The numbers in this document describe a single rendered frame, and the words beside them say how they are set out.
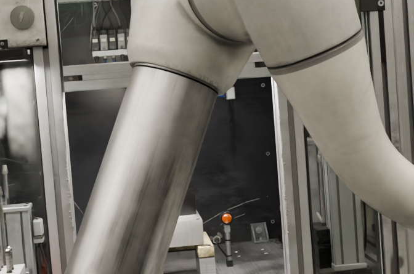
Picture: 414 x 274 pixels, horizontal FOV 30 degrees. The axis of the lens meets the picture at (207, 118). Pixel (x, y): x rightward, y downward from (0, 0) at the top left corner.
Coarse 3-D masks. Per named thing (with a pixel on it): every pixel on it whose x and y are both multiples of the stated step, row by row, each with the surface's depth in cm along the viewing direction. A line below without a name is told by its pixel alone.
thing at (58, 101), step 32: (64, 96) 135; (64, 128) 132; (288, 128) 136; (64, 160) 132; (288, 160) 137; (64, 192) 133; (288, 192) 137; (64, 224) 133; (288, 224) 137; (288, 256) 137
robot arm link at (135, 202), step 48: (144, 0) 85; (144, 48) 83; (192, 48) 82; (240, 48) 84; (144, 96) 83; (192, 96) 83; (144, 144) 82; (192, 144) 84; (96, 192) 83; (144, 192) 81; (96, 240) 81; (144, 240) 81
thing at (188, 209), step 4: (188, 188) 158; (188, 192) 153; (192, 192) 153; (188, 196) 153; (192, 196) 153; (184, 200) 153; (188, 200) 153; (192, 200) 153; (184, 204) 153; (188, 204) 153; (192, 204) 153; (184, 208) 153; (188, 208) 153; (192, 208) 153; (180, 212) 153; (184, 212) 153; (188, 212) 153; (192, 212) 153; (196, 212) 153
